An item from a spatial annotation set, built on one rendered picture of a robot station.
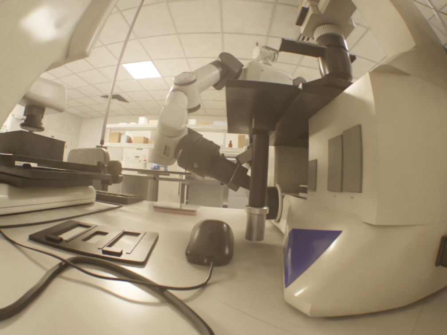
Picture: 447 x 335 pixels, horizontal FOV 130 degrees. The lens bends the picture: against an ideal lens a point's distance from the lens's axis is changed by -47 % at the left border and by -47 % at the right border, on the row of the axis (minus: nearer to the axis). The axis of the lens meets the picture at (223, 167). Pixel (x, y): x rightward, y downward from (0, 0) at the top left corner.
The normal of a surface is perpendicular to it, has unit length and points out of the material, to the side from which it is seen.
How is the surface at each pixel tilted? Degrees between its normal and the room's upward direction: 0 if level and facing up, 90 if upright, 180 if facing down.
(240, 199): 90
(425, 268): 90
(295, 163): 86
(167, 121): 50
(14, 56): 90
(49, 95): 82
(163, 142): 130
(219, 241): 27
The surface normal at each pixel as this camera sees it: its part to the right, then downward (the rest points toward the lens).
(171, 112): 0.34, -0.66
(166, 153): -0.33, 0.58
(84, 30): 0.32, -0.07
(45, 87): 0.99, -0.09
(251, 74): -0.35, -0.01
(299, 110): -0.07, 1.00
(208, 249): 0.06, -0.88
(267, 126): -0.04, -0.06
